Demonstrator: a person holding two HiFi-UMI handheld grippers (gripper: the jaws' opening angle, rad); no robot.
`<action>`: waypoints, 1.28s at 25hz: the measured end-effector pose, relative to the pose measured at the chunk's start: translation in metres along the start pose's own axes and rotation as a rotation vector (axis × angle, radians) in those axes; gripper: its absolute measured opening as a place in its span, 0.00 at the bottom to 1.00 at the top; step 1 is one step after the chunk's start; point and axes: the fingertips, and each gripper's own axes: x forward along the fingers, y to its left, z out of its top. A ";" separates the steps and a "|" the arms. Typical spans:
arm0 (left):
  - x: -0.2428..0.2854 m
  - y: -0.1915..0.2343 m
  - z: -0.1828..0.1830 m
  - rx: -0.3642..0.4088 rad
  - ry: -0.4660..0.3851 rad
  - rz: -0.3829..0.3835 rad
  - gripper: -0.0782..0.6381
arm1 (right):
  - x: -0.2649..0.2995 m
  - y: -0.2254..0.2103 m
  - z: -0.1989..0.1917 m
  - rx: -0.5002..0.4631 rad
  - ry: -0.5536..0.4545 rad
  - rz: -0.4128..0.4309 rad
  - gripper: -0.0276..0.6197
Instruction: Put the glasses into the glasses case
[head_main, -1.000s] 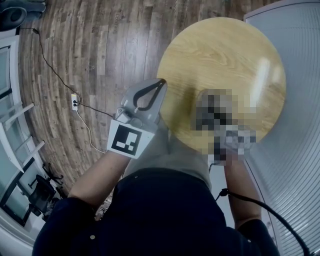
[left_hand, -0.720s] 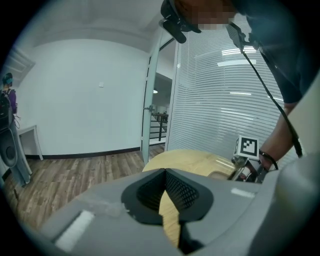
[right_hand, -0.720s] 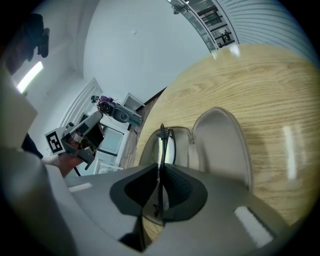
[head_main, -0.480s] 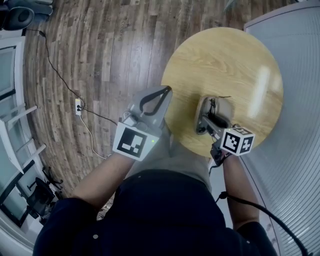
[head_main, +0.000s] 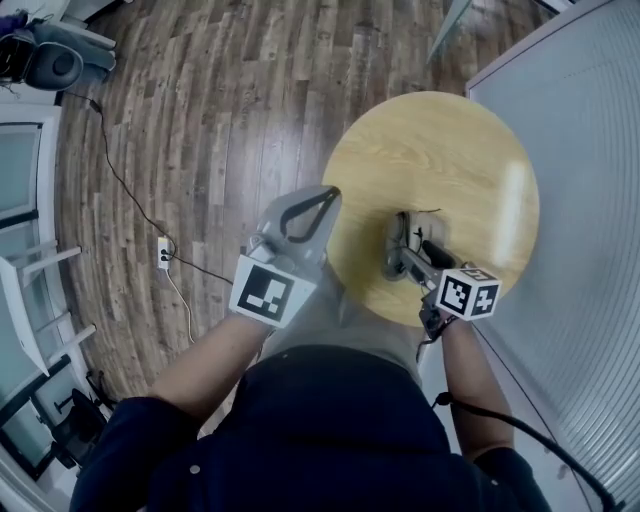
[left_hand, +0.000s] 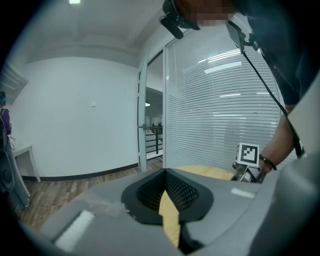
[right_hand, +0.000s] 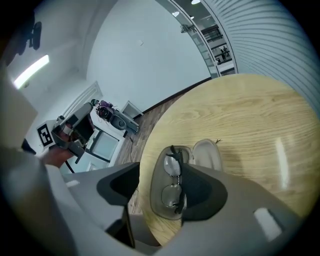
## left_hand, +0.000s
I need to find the round yellow wooden table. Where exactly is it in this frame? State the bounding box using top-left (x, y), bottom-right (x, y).
top-left (158, 164), bottom-right (237, 251)

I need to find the black wristband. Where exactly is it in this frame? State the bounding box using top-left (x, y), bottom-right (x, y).
top-left (258, 153), bottom-right (278, 171)

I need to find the white framed glass door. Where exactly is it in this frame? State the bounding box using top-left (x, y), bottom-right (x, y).
top-left (136, 48), bottom-right (168, 172)

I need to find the person's dark shirt torso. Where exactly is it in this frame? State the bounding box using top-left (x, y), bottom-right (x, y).
top-left (233, 0), bottom-right (320, 107)

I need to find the black stair railing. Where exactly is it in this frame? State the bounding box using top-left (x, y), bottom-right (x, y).
top-left (145, 125), bottom-right (164, 155)

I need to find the ceiling air vent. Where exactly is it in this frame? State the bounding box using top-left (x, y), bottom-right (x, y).
top-left (0, 61), bottom-right (29, 91)

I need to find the black head-worn camera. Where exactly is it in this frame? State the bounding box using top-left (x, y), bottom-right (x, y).
top-left (159, 0), bottom-right (201, 40)

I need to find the person's right forearm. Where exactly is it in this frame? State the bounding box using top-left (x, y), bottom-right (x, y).
top-left (259, 116), bottom-right (295, 175)

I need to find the small white table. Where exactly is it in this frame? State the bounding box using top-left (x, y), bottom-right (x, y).
top-left (12, 145), bottom-right (42, 183)

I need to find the black round-backed chair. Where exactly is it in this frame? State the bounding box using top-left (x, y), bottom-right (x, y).
top-left (0, 147), bottom-right (31, 210)

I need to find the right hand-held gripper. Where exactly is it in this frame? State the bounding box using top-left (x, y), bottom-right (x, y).
top-left (230, 142), bottom-right (266, 184)

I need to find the black head camera cable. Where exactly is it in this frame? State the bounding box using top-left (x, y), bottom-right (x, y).
top-left (226, 20), bottom-right (305, 158)

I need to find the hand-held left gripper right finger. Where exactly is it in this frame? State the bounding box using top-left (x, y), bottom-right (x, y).
top-left (164, 167), bottom-right (279, 256)

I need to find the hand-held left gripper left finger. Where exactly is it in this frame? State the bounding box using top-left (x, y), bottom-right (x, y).
top-left (37, 167), bottom-right (186, 256)

